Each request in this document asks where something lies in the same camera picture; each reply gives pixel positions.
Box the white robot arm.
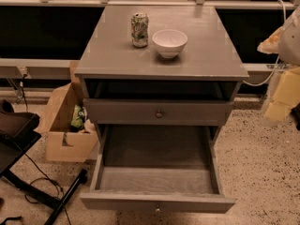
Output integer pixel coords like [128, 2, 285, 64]
[257, 7, 300, 122]

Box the white ceramic bowl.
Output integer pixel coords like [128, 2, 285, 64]
[152, 29, 188, 58]

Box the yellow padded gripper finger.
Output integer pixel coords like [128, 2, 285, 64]
[263, 67, 300, 122]

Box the metal frame rail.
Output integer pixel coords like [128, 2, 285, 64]
[0, 58, 275, 83]

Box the grey drawer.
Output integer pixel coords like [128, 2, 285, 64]
[83, 98, 233, 127]
[81, 125, 235, 214]

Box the black floor cable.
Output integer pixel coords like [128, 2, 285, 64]
[13, 143, 73, 225]

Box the white hanging cable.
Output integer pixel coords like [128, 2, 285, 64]
[243, 0, 288, 88]

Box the grey wooden drawer cabinet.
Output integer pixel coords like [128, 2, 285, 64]
[75, 6, 248, 127]

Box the black stand leg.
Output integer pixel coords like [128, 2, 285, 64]
[3, 169, 87, 225]

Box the black office chair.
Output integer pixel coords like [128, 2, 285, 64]
[0, 99, 40, 176]

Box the green white soda can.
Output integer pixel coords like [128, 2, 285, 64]
[131, 12, 149, 48]

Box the open cardboard box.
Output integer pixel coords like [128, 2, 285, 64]
[37, 61, 99, 162]

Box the green snack bag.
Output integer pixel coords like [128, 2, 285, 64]
[70, 105, 87, 130]

